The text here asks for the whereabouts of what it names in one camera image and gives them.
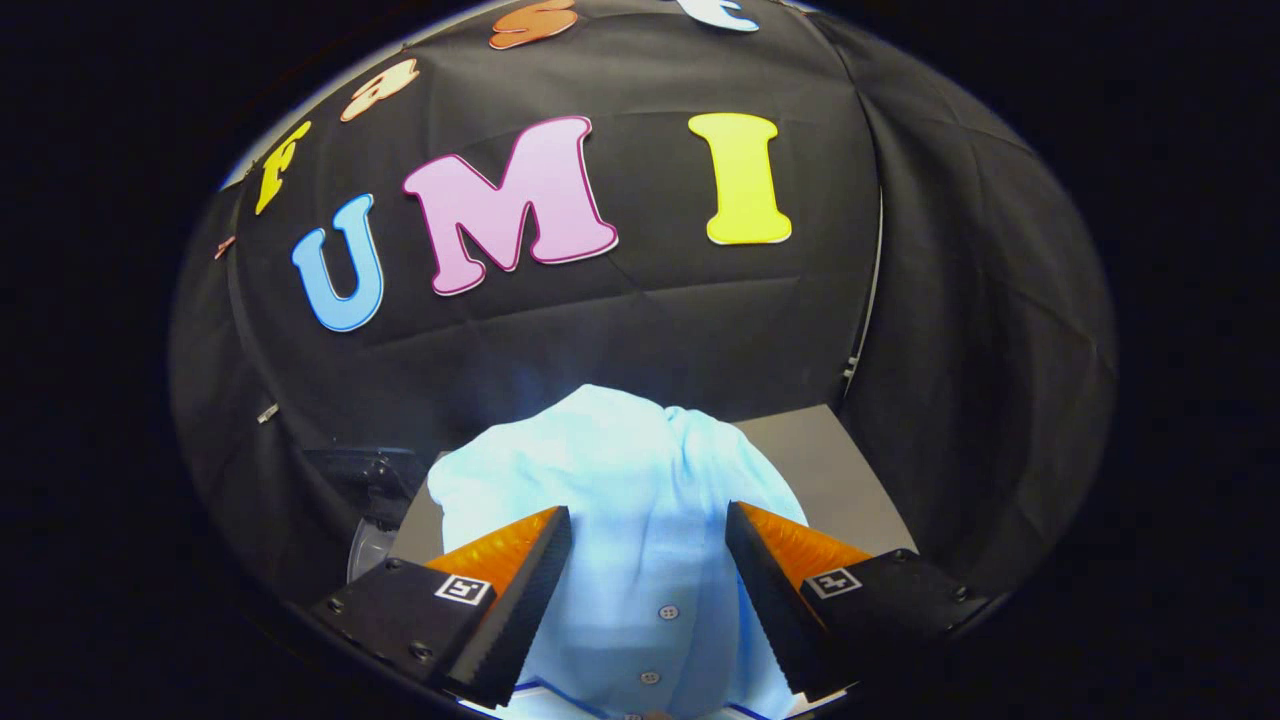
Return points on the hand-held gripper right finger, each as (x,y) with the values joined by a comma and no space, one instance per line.
(775,600)

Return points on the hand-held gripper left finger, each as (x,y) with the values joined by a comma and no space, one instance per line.
(520,600)

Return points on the light blue shirt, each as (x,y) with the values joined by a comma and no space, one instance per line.
(620,480)

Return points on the small silver clip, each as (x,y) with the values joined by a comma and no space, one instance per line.
(267,412)

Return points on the small red clip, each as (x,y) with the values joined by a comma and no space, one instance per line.
(224,246)

